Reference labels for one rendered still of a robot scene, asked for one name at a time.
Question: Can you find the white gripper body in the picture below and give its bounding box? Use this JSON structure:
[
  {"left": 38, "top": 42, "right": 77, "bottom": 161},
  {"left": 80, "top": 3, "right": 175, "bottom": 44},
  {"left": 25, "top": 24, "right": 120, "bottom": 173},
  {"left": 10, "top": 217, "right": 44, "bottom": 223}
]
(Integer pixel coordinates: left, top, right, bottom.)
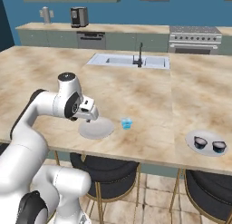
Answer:
[{"left": 72, "top": 103, "right": 100, "bottom": 121}]

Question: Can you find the grey round plate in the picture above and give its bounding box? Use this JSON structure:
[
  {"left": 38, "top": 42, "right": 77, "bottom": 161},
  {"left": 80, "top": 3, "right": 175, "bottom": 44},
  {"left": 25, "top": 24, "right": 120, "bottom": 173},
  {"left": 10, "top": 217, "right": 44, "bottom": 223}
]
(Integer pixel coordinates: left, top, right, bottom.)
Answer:
[
  {"left": 185, "top": 130, "right": 229, "bottom": 158},
  {"left": 78, "top": 116, "right": 115, "bottom": 141}
]

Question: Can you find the blue yogurt container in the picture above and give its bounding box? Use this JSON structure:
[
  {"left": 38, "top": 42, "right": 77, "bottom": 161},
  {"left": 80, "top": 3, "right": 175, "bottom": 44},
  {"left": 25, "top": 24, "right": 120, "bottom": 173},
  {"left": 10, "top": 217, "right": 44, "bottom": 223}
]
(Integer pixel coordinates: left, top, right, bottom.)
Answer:
[{"left": 121, "top": 117, "right": 133, "bottom": 131}]

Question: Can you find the black yogurt container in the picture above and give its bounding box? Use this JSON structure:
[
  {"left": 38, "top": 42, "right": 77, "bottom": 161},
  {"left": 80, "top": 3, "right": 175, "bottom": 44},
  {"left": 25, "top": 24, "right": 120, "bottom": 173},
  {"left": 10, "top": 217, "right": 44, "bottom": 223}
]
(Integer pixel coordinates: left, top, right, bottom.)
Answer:
[
  {"left": 193, "top": 136, "right": 208, "bottom": 151},
  {"left": 211, "top": 140, "right": 227, "bottom": 154}
]

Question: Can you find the black cushioned bar stool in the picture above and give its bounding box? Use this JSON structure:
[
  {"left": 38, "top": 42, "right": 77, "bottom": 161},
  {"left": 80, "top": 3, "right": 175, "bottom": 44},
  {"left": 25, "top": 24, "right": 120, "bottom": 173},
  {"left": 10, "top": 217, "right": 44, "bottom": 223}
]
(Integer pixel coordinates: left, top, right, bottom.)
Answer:
[
  {"left": 169, "top": 168, "right": 232, "bottom": 224},
  {"left": 53, "top": 151, "right": 142, "bottom": 224}
]

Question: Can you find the steel sink basin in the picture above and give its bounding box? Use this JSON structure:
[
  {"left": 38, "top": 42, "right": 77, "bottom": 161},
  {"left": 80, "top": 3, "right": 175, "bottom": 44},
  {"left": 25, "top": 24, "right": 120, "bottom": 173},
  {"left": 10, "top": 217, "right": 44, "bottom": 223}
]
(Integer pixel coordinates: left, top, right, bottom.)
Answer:
[{"left": 85, "top": 53, "right": 170, "bottom": 71}]

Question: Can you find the steel dishwasher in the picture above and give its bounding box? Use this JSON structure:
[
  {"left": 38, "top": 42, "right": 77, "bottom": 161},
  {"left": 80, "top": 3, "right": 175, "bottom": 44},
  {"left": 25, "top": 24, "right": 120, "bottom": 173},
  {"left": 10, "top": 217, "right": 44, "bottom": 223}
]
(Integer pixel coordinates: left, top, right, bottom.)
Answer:
[{"left": 76, "top": 31, "right": 107, "bottom": 50}]

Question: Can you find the black sink tap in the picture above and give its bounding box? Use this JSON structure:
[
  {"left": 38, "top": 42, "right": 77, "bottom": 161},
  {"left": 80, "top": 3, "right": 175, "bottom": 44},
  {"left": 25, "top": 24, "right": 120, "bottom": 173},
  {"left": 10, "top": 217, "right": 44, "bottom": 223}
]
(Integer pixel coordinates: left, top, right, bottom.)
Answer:
[{"left": 132, "top": 42, "right": 144, "bottom": 69}]

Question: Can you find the grey-green base cupboards run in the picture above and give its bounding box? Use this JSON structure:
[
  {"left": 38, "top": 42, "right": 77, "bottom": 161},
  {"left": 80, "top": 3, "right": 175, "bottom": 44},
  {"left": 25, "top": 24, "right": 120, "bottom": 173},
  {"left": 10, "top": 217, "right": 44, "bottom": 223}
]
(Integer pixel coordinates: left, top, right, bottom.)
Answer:
[{"left": 14, "top": 22, "right": 232, "bottom": 56}]

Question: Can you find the black coffee machine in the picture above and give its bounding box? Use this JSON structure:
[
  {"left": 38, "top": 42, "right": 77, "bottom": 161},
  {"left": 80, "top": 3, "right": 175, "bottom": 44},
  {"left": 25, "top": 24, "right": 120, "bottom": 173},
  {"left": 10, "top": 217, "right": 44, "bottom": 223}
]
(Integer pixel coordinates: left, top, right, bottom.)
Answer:
[{"left": 70, "top": 6, "right": 90, "bottom": 29}]

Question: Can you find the grey paper towel holder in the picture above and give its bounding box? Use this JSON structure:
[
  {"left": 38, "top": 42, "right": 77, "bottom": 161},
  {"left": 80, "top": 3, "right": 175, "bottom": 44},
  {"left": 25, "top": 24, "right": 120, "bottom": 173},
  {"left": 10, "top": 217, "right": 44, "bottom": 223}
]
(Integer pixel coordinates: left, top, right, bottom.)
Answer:
[{"left": 39, "top": 6, "right": 55, "bottom": 24}]

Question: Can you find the steel oven range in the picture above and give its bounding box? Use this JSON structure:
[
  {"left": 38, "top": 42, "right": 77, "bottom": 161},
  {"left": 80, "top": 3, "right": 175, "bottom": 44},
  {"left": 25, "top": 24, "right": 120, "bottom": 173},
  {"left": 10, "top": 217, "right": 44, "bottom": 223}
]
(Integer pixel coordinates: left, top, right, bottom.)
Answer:
[{"left": 168, "top": 25, "right": 223, "bottom": 55}]

